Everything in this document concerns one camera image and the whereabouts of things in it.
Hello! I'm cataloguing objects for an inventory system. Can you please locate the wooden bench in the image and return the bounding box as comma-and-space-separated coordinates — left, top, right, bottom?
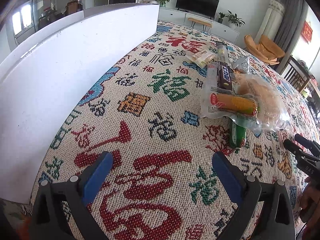
187, 17, 212, 33

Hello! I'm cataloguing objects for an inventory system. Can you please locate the window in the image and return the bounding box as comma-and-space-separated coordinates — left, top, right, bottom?
12, 5, 33, 36

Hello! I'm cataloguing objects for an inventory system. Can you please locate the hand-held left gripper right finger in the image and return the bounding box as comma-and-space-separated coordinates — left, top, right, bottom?
212, 151, 297, 240

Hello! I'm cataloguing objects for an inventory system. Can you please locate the bagged bread loaf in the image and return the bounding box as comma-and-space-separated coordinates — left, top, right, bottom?
234, 74, 290, 133

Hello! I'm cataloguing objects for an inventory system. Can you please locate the long clear snack packet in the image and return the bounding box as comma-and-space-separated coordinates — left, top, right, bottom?
214, 41, 229, 64

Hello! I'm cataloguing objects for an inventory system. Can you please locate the yellow white snack packet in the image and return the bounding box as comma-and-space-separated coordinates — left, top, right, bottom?
189, 49, 217, 68

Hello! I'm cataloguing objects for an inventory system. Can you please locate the person's right hand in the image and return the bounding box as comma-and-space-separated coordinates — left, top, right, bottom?
299, 179, 320, 223

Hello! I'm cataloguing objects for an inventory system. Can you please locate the dark wooden chair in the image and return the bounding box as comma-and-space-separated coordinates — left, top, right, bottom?
280, 55, 311, 93

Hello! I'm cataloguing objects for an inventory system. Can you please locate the green sausage stick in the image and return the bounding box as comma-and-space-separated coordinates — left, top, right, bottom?
229, 119, 248, 151

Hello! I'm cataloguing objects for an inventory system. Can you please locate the large leafy potted plant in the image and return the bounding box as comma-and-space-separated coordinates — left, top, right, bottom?
226, 10, 246, 28

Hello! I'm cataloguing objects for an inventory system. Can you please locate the red wall hanging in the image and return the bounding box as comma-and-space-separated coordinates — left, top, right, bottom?
302, 21, 314, 43

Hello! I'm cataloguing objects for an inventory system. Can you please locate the covered standing air conditioner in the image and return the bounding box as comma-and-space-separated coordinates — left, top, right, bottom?
260, 0, 286, 41

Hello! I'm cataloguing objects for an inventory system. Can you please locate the brown chocolate bar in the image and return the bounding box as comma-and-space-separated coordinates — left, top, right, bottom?
216, 61, 234, 91

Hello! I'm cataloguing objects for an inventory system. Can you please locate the silver blue snack packet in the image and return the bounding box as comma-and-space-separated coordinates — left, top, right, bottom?
232, 56, 251, 74

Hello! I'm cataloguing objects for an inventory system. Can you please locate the orange lounge chair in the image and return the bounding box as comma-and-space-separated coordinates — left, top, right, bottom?
244, 34, 286, 66

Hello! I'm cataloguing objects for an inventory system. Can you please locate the grey curtain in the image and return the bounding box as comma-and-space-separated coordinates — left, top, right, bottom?
274, 0, 304, 48

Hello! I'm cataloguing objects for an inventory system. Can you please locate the white television cabinet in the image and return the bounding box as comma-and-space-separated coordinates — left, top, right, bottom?
157, 6, 240, 43

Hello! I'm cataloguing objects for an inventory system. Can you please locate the white board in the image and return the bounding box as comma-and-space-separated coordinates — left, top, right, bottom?
0, 3, 160, 205

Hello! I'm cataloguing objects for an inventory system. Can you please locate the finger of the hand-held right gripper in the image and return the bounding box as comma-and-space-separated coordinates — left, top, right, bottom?
283, 139, 308, 160
294, 133, 320, 153

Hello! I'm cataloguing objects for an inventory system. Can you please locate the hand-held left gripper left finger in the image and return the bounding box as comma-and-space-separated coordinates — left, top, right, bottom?
28, 151, 114, 240

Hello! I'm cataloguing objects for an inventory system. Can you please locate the black television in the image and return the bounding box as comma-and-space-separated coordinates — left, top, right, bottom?
175, 0, 220, 18

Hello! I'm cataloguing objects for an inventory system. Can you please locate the printed woven blanket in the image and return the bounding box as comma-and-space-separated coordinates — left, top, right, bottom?
30, 20, 320, 240

